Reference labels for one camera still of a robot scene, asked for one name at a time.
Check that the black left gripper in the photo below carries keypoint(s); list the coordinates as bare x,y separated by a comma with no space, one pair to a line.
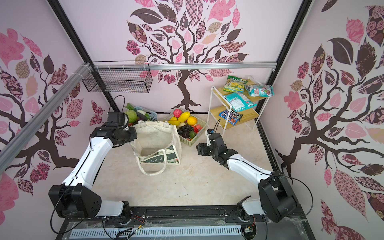
133,135

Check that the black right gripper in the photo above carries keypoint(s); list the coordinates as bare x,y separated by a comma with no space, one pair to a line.
202,150

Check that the light green plastic basket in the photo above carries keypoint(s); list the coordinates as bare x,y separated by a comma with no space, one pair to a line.
199,130

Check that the orange yellow orange fruit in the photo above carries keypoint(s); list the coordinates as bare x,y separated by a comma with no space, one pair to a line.
192,121

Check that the black grape bunch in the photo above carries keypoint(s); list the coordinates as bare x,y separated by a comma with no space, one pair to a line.
186,131

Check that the beige canvas grocery bag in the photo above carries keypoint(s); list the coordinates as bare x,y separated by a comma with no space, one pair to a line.
157,143

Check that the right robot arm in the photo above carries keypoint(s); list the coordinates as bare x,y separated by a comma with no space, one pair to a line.
276,198

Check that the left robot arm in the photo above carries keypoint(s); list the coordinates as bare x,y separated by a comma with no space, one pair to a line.
74,198

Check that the blue dark candy bag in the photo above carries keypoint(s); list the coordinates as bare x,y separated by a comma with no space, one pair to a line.
233,117

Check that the teal white snack bag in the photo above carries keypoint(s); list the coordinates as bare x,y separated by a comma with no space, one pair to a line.
239,102

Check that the green yellow snack bag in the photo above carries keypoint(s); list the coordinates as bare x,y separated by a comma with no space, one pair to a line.
235,84

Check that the teal pink snack bag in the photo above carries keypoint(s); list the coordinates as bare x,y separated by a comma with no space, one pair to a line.
260,90

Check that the green cabbage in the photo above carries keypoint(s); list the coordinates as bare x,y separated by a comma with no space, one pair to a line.
132,116

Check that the dark purple eggplant back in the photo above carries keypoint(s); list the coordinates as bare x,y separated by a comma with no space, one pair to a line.
143,116

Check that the light blue plastic basket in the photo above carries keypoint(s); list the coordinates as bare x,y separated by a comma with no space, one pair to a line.
153,115

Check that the yellow mango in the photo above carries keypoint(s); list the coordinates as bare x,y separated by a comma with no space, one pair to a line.
184,117

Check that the white wooden two-tier shelf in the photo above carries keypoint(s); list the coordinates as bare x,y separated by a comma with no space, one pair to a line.
232,109

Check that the pink red pomegranate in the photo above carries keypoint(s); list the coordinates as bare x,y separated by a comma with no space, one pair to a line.
177,113

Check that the white vented strip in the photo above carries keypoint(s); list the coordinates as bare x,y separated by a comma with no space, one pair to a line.
156,233

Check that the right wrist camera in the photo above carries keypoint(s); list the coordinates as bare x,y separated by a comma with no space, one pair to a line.
208,133

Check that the black wire wall basket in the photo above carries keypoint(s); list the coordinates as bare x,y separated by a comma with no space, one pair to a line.
119,77

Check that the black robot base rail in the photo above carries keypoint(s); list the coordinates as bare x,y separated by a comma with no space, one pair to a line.
257,227

